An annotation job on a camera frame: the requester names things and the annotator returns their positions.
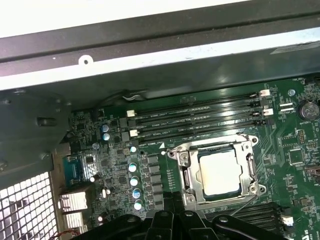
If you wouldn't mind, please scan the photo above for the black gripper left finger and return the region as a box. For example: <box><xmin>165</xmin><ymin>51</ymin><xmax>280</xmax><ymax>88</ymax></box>
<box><xmin>82</xmin><ymin>191</ymin><xmax>176</xmax><ymax>240</ymax></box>

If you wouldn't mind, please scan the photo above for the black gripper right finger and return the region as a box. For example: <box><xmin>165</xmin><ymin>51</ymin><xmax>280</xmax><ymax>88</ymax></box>
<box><xmin>174</xmin><ymin>191</ymin><xmax>272</xmax><ymax>240</ymax></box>

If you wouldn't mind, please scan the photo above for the silver CPU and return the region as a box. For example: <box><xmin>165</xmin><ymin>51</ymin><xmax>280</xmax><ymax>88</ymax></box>
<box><xmin>198</xmin><ymin>147</ymin><xmax>245</xmax><ymax>196</ymax></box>

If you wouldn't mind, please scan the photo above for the metal locking lever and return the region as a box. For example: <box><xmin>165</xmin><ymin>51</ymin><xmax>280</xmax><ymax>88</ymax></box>
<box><xmin>167</xmin><ymin>133</ymin><xmax>253</xmax><ymax>153</ymax></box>
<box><xmin>230</xmin><ymin>193</ymin><xmax>260</xmax><ymax>217</ymax></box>

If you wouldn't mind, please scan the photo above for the metal socket cover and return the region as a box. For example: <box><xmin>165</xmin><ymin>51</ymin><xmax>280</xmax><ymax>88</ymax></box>
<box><xmin>174</xmin><ymin>134</ymin><xmax>260</xmax><ymax>208</ymax></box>

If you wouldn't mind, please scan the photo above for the black RAM slot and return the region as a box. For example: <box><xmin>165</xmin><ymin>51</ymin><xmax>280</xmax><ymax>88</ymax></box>
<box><xmin>129</xmin><ymin>107</ymin><xmax>275</xmax><ymax>138</ymax></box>
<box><xmin>126</xmin><ymin>88</ymin><xmax>271</xmax><ymax>119</ymax></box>
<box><xmin>120</xmin><ymin>117</ymin><xmax>272</xmax><ymax>142</ymax></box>
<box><xmin>204</xmin><ymin>201</ymin><xmax>281</xmax><ymax>213</ymax></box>
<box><xmin>212</xmin><ymin>211</ymin><xmax>295</xmax><ymax>227</ymax></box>
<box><xmin>119</xmin><ymin>98</ymin><xmax>270</xmax><ymax>128</ymax></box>

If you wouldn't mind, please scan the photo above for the CPU socket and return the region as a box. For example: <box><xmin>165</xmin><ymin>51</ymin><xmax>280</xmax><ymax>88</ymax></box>
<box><xmin>164</xmin><ymin>133</ymin><xmax>267</xmax><ymax>212</ymax></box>

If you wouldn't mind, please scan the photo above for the silver rear port housing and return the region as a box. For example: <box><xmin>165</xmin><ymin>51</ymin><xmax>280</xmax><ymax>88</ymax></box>
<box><xmin>58</xmin><ymin>191</ymin><xmax>90</xmax><ymax>213</ymax></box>
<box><xmin>62</xmin><ymin>212</ymin><xmax>88</xmax><ymax>233</ymax></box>

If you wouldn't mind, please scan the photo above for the green motherboard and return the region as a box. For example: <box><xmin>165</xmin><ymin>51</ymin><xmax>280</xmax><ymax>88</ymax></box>
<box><xmin>53</xmin><ymin>77</ymin><xmax>320</xmax><ymax>240</ymax></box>

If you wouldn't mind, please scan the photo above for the blue rear port connector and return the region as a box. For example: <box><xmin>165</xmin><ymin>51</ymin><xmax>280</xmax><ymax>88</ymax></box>
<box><xmin>62</xmin><ymin>154</ymin><xmax>97</xmax><ymax>188</ymax></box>

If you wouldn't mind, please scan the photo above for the round coin battery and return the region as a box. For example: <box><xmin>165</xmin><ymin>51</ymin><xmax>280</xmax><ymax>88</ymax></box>
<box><xmin>298</xmin><ymin>99</ymin><xmax>320</xmax><ymax>121</ymax></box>

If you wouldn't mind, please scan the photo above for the black PC case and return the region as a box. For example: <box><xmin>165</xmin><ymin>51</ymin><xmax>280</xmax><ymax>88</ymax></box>
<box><xmin>0</xmin><ymin>0</ymin><xmax>320</xmax><ymax>240</ymax></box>

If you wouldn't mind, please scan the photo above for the red wire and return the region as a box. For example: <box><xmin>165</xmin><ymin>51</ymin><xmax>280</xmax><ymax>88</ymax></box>
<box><xmin>56</xmin><ymin>229</ymin><xmax>83</xmax><ymax>238</ymax></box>

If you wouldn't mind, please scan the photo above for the grey wire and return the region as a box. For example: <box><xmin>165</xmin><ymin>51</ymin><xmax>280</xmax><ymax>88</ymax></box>
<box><xmin>99</xmin><ymin>91</ymin><xmax>148</xmax><ymax>106</ymax></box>

